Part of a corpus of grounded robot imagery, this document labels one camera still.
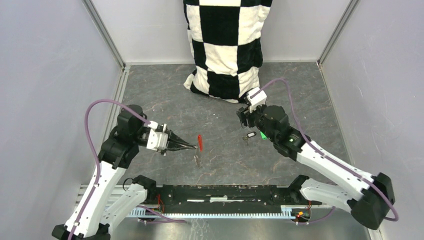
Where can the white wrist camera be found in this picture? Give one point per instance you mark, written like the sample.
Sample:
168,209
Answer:
256,97
153,137

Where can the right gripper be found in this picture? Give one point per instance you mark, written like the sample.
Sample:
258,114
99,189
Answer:
243,114

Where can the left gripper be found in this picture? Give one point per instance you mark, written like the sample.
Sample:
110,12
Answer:
173,138

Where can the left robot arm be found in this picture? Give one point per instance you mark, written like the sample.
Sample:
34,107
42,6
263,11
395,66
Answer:
93,219

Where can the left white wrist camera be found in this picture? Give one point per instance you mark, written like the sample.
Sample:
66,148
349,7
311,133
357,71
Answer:
153,137

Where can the green key tag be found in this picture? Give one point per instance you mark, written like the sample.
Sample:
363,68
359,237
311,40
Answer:
263,136

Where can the black key tag with keys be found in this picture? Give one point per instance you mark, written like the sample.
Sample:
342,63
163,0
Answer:
248,136

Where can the black white checkered pillow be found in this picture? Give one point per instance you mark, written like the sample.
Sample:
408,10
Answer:
225,43

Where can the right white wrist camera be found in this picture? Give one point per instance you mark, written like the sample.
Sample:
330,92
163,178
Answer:
256,97

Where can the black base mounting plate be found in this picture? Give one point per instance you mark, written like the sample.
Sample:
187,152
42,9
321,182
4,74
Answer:
225,207

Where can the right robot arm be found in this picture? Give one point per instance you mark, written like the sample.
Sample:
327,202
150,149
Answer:
367,197

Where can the white slotted cable duct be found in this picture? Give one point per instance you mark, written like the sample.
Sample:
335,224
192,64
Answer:
285,213

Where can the red key tag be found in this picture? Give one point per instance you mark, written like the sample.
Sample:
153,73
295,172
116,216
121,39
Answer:
200,142

